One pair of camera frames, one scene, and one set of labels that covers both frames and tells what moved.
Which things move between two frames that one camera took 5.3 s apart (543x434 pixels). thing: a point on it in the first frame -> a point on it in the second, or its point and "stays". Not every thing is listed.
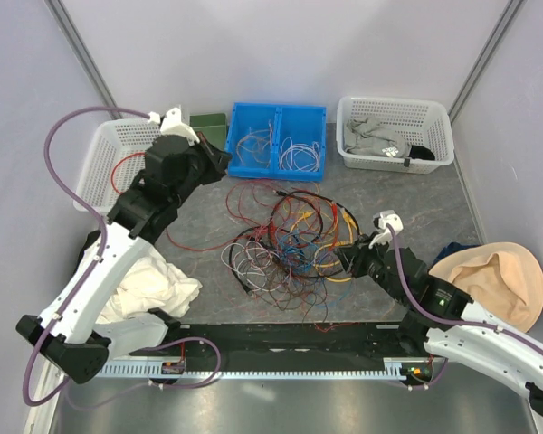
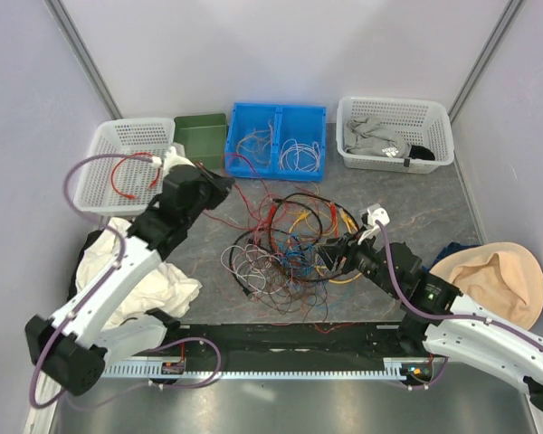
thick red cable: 112,175 stays
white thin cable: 300,156 stays
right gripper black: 352,258 stays
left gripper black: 217,158 -> 220,185
